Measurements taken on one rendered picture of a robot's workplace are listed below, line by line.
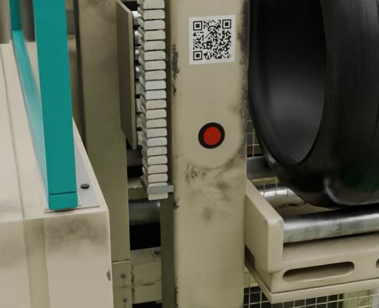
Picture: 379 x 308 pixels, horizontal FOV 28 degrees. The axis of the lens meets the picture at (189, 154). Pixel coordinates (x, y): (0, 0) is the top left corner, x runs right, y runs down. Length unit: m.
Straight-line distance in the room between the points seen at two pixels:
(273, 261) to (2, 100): 0.64
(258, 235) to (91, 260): 0.78
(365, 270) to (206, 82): 0.42
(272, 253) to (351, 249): 0.16
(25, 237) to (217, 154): 0.79
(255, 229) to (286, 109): 0.39
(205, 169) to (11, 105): 0.59
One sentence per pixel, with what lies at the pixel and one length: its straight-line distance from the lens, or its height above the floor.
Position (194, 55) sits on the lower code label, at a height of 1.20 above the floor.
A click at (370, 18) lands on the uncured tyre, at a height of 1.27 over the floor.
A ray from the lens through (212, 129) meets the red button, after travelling 1.25.
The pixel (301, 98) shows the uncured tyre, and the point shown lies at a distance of 1.63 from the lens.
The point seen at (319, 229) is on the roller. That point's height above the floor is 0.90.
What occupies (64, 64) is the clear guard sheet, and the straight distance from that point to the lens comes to 0.47.
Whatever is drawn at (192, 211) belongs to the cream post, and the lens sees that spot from 1.30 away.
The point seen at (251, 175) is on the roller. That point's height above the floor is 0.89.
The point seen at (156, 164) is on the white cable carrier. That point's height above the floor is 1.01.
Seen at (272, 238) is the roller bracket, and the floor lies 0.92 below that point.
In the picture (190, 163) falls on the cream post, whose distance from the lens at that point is 1.27.
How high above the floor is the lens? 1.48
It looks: 21 degrees down
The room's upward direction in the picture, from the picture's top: straight up
